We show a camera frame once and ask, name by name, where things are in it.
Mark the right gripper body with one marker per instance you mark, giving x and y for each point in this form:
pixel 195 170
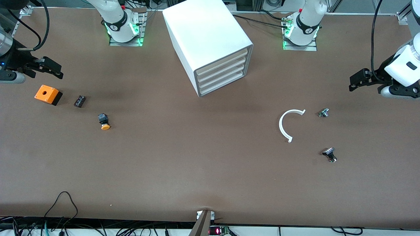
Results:
pixel 16 58

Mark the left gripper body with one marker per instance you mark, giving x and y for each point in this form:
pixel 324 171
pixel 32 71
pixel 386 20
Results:
pixel 380 74

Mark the orange push button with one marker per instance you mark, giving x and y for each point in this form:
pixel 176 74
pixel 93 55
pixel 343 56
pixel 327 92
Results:
pixel 104 123

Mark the cream white plastic drawer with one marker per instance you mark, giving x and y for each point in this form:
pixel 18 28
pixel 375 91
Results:
pixel 223 63
pixel 223 76
pixel 223 69
pixel 223 82

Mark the black button with grey cap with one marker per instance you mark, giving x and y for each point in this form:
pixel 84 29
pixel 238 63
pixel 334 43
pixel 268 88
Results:
pixel 329 154

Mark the white drawer cabinet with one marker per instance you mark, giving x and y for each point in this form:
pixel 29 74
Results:
pixel 203 32

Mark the small chrome metal fitting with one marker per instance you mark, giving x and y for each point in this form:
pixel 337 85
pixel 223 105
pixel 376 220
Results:
pixel 324 112

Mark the small black terminal block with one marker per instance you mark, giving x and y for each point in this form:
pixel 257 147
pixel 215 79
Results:
pixel 79 101

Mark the small device with red display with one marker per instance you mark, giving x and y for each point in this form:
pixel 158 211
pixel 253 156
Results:
pixel 218 231

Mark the orange button enclosure box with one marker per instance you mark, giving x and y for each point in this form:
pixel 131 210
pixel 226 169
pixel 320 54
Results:
pixel 46 93

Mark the aluminium corner bracket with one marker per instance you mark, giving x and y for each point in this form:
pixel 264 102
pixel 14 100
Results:
pixel 26 11
pixel 402 18

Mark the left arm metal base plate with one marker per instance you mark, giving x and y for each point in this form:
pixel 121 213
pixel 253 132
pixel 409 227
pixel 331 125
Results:
pixel 300 48

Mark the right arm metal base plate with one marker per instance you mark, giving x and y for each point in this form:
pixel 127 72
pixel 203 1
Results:
pixel 126 44

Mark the white semicircular plastic bracket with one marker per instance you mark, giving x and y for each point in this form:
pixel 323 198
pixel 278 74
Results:
pixel 281 127

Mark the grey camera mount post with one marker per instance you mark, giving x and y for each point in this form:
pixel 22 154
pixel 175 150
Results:
pixel 201 226

